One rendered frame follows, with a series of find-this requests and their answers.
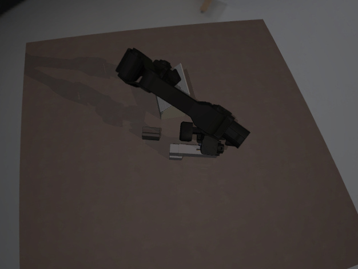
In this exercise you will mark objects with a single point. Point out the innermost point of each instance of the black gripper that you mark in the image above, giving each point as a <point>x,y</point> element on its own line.
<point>187,129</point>

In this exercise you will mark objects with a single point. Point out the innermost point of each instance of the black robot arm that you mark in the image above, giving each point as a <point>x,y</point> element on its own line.
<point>212,120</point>

